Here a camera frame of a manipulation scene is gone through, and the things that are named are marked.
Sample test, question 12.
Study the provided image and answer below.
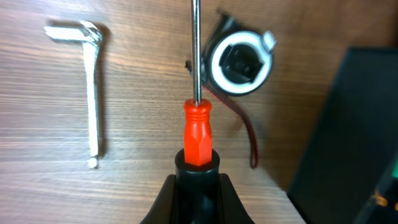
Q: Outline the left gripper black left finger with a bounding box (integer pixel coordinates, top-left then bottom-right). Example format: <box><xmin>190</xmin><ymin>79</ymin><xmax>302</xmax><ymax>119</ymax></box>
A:
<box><xmin>140</xmin><ymin>174</ymin><xmax>178</xmax><ymax>224</ymax></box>

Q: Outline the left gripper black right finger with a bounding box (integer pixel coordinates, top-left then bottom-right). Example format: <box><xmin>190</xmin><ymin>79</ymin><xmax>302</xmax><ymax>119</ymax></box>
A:
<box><xmin>217</xmin><ymin>174</ymin><xmax>254</xmax><ymax>224</ymax></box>

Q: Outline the red and black screwdriver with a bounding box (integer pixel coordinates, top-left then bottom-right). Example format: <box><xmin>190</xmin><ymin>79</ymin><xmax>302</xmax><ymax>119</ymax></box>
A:
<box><xmin>175</xmin><ymin>0</ymin><xmax>219</xmax><ymax>223</ymax></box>

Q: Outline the dark green box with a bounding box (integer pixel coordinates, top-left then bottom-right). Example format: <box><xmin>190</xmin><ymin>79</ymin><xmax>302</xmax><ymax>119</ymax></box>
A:
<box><xmin>287</xmin><ymin>47</ymin><xmax>397</xmax><ymax>224</ymax></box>

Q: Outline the black tape measure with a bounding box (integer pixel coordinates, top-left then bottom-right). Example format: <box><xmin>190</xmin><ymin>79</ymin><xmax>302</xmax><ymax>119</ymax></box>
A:
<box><xmin>185</xmin><ymin>13</ymin><xmax>276</xmax><ymax>169</ymax></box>

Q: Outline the silver L-shaped socket wrench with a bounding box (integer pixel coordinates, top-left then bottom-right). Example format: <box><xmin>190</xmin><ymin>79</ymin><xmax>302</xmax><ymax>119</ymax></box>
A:
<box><xmin>44</xmin><ymin>21</ymin><xmax>103</xmax><ymax>169</ymax></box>

